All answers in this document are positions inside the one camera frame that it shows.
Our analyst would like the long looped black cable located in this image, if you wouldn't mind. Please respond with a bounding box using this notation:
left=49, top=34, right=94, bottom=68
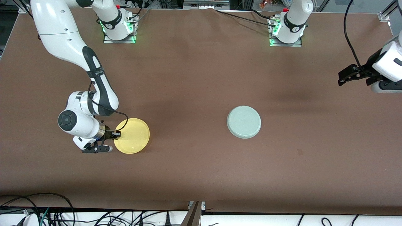
left=0, top=192, right=75, bottom=226

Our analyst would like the green cable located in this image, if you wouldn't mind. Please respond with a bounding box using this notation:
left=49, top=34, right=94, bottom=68
left=39, top=207, right=51, bottom=226

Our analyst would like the yellow round plate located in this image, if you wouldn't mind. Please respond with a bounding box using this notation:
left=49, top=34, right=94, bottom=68
left=113, top=118, right=150, bottom=154

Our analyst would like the thin black cable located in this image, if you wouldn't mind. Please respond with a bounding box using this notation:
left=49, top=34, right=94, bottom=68
left=215, top=9, right=278, bottom=28

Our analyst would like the aluminium frame profile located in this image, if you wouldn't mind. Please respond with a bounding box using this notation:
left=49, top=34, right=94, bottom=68
left=181, top=201, right=206, bottom=226

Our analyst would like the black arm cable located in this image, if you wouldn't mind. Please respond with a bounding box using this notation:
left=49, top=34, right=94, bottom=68
left=344, top=0, right=365, bottom=74
left=88, top=81, right=128, bottom=132

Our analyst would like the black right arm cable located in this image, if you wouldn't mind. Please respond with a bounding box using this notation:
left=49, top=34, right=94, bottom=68
left=88, top=81, right=128, bottom=132

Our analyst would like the aluminium top rail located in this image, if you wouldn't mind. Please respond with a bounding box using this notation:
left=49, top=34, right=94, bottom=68
left=183, top=0, right=230, bottom=9

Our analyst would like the white side board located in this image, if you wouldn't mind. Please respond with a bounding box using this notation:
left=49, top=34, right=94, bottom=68
left=0, top=210, right=402, bottom=226

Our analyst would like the pale green round plate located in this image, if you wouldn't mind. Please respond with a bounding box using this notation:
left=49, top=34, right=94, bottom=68
left=227, top=105, right=262, bottom=139

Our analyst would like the brown table cover mat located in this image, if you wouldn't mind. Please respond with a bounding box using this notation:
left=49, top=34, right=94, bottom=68
left=0, top=8, right=402, bottom=215

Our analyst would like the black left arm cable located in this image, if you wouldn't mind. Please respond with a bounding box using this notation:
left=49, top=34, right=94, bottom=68
left=344, top=0, right=365, bottom=74

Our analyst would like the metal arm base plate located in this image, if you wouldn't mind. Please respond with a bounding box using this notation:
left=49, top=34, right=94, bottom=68
left=269, top=17, right=303, bottom=47
left=103, top=14, right=139, bottom=44

